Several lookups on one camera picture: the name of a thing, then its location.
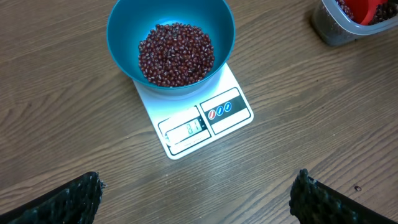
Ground red beans in bowl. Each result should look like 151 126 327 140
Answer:
138 22 215 88

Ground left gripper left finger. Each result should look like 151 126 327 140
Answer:
1 172 104 224

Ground white kitchen scale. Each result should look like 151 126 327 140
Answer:
134 64 254 160

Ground orange measuring scoop blue handle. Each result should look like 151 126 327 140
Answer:
345 0 389 25

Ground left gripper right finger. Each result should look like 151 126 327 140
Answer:
289 169 395 224

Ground clear plastic container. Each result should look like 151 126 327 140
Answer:
311 0 397 46

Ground blue bowl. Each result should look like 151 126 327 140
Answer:
106 0 236 95

